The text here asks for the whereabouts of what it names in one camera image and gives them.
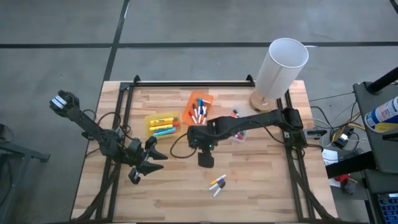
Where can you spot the black cap white marker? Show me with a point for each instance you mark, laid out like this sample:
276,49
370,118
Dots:
219,189

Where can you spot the pink dry-erase marker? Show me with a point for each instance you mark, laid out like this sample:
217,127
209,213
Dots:
238,136

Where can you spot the orange translucent plastic bin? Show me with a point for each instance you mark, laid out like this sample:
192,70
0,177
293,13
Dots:
189,102

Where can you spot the purple cap white marker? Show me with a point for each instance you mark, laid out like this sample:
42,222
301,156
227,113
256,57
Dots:
216,184

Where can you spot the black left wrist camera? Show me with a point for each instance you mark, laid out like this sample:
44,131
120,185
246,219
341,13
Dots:
151,142

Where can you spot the black aluminium table frame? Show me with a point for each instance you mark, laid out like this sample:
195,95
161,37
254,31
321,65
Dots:
161,84

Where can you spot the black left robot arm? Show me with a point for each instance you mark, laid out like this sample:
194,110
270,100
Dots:
87,123

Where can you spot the white wipes canister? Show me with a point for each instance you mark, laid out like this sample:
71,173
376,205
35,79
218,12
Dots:
382,115

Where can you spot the blue highlighter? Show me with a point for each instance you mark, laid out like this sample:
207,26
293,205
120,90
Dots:
164,130

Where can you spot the yellow translucent plastic bin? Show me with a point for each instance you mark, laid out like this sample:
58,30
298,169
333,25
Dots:
147,132

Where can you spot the black keyboard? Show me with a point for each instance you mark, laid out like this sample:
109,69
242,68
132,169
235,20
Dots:
388,208

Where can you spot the white shade table lamp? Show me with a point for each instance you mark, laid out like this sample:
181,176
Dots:
280,68

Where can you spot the green dry-erase marker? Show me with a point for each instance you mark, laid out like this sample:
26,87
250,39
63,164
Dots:
235,112

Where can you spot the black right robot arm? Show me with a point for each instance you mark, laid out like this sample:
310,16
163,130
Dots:
248,121

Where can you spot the blue cap white marker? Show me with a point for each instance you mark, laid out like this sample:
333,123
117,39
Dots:
200,107

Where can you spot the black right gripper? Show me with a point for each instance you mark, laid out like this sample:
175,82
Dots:
206,148

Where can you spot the slim yellow highlighter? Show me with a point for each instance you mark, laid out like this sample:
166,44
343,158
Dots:
217,180

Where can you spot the clear translucent plastic bin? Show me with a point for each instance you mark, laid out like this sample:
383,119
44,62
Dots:
227,116

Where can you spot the white paper sheet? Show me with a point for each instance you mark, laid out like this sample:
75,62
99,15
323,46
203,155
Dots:
329,157

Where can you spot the power adapter box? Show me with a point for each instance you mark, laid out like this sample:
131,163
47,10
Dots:
342,140

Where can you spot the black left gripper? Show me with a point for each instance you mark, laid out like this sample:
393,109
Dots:
136,154

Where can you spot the teal cap white marker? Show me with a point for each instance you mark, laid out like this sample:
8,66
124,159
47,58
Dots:
203,100

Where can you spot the dark metal stand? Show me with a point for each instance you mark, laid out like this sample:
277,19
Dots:
18,152

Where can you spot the orange cap white pen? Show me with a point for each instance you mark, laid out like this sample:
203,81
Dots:
192,118

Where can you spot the teal highlighter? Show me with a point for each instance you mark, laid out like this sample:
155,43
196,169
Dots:
164,134

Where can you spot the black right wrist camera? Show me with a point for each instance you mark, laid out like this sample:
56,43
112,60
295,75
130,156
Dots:
206,160

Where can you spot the purple highlighter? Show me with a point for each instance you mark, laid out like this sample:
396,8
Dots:
175,119

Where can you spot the dark side table with pole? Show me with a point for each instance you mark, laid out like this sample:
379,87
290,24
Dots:
382,149

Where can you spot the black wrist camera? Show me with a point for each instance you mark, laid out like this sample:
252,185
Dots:
151,142
206,160

